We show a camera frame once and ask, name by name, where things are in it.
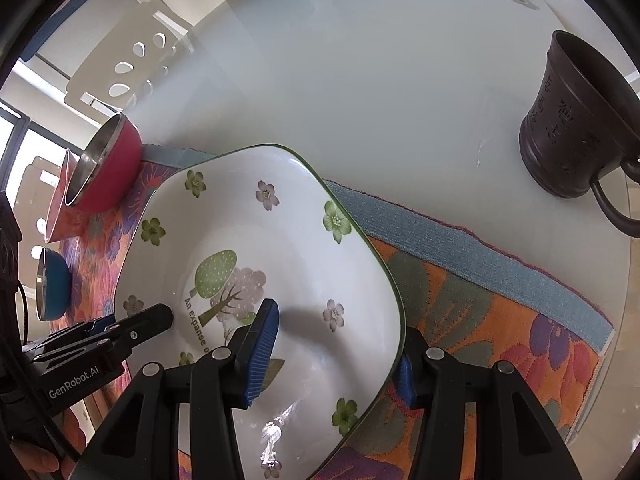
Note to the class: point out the red steel bowl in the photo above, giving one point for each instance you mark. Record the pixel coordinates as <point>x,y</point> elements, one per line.
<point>115,170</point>

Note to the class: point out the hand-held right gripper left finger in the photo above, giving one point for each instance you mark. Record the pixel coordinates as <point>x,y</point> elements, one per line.
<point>260,355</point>

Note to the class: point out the person's left hand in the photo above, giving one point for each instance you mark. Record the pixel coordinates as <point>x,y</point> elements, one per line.
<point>37,462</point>

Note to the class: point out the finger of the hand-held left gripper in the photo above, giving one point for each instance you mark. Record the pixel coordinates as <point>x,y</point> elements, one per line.
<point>100,329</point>
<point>150,320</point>

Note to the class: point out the blue steel bowl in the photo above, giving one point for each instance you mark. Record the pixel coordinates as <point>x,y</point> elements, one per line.
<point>57,280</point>

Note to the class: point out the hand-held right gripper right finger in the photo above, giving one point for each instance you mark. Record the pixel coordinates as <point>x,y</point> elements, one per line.
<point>407,385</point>

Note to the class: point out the dark brown mug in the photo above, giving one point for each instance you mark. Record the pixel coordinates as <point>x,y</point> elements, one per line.
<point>565,135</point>

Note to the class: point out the pink owl print bowl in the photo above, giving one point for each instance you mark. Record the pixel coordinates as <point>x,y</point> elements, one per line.
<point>67,220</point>

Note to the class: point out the white forest print plate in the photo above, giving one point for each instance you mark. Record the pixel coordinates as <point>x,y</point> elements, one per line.
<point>300,260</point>

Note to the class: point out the orange floral table mat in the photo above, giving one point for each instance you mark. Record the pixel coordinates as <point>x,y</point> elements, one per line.
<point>475,335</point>

